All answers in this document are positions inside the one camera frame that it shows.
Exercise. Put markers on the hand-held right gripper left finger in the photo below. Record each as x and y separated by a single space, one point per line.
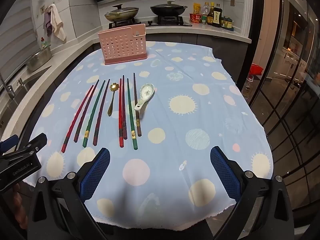
96 172

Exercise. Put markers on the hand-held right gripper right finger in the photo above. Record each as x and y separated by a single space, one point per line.
225 172

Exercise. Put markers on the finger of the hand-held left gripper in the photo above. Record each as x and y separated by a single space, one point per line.
8 142
35 142

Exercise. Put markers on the brown chopstick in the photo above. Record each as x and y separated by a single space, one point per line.
136 105

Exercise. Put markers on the pink plastic utensil holder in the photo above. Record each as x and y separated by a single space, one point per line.
122 45

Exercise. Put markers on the person's left hand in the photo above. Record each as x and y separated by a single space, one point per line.
19 205

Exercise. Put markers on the steel sink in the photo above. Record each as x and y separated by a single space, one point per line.
17 92

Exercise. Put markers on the steel faucet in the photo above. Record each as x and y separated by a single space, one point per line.
10 90

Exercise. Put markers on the green chopstick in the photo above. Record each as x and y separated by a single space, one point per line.
131 112
94 112

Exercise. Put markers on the sink soap dispenser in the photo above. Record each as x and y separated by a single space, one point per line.
20 81

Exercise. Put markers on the blue dotted tablecloth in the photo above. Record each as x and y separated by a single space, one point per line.
180 120

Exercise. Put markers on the steel pot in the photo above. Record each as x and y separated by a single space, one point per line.
38 58

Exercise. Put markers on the clear floor bottle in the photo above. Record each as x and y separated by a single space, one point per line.
248 88

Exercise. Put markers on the gold flower spoon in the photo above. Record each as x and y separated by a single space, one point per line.
113 87

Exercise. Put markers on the white ceramic spoon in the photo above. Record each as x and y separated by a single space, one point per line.
146 91

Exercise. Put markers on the green dish soap bottle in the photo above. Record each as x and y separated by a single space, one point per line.
44 43

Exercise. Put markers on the glass sliding door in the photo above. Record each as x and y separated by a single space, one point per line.
295 92

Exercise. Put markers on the red plastic bag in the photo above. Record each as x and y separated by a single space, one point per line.
257 69

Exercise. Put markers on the white window blind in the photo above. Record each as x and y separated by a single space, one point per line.
17 22

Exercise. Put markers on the purple hanging cloth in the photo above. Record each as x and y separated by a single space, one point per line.
48 21

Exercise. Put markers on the white hanging towel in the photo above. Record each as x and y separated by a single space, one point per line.
58 22

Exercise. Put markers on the white kitchen counter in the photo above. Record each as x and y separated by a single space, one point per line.
220 33

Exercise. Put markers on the tray of small bottles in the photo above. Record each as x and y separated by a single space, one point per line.
227 23

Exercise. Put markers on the olive frying pan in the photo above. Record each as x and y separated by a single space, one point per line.
122 16

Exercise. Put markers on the small green-capped jar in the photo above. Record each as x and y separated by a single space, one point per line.
204 20

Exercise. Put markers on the dark soy sauce bottle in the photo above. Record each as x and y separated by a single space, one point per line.
217 17

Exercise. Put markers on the yellow-labelled sauce bottle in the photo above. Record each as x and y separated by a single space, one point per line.
210 17

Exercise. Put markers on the red instant noodle cup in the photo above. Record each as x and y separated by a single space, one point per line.
195 18

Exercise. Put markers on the glass frying pan lid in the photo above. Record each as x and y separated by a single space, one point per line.
120 10

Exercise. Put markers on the black gas stove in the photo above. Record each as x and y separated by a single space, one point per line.
152 22

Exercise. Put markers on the clear plastic bottle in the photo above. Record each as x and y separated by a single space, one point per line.
205 8

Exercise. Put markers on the yellow seasoning packet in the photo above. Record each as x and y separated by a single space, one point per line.
197 8

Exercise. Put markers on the black wok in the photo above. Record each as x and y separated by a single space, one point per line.
168 11

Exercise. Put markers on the black wok lid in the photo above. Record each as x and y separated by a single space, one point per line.
168 5

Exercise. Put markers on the wall socket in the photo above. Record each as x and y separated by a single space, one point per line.
232 2

